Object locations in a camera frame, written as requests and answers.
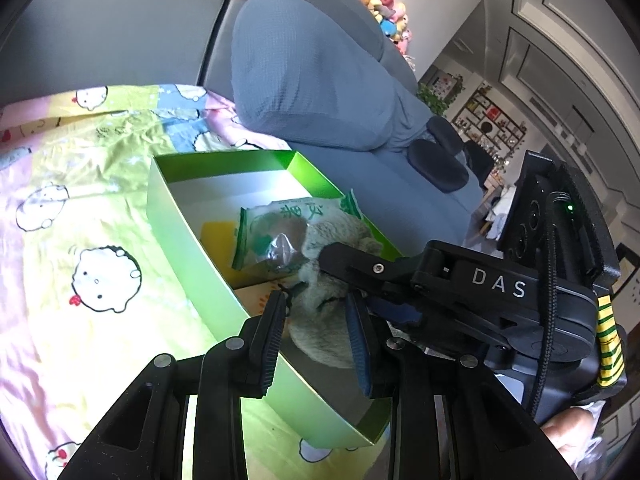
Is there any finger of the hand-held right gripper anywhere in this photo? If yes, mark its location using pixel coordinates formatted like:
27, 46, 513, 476
367, 296, 426, 333
319, 242, 426, 303

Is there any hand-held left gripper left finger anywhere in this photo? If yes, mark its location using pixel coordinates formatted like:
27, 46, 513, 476
57, 290, 288, 480

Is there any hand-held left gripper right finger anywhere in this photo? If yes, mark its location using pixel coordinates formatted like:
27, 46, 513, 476
345, 292, 578, 480

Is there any green fluffy cloth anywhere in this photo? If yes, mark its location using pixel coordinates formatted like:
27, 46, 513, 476
285, 210, 386, 368

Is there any tissue packet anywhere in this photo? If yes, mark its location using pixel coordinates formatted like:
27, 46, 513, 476
235, 280, 286, 318

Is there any clear green-edged plastic bag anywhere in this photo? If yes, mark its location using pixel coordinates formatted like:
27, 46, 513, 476
231, 189, 362, 281

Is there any large yellow sponge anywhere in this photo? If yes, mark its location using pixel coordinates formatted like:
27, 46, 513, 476
199, 220, 240, 266

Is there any green cardboard box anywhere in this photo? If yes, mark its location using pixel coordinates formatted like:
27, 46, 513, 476
146, 150, 407, 450

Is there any person's right hand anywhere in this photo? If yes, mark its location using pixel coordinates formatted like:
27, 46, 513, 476
541, 406, 601, 466

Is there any yellow striped tag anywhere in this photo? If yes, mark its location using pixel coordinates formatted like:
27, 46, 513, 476
595, 296, 627, 388

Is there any black padded armrest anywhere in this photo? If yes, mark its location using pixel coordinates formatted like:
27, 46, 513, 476
407, 139, 470, 193
427, 115, 463, 153

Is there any green potted plant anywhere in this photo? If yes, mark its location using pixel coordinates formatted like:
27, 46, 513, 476
417, 82, 451, 116

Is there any blue-grey sofa cushion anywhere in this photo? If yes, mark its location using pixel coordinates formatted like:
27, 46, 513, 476
231, 0, 436, 153

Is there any cartoon printed blanket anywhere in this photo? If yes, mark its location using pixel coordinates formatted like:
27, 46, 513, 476
0, 82, 396, 480

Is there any pile of colourful plush toys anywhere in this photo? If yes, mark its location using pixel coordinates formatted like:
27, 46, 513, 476
357, 0, 416, 58

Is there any grey sofa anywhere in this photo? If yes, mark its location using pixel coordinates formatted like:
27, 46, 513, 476
0, 0, 496, 246

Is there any black braided cable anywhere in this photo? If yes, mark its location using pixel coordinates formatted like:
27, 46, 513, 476
527, 191, 573, 423

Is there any dark wall shelf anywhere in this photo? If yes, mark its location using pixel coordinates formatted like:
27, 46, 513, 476
452, 87, 528, 161

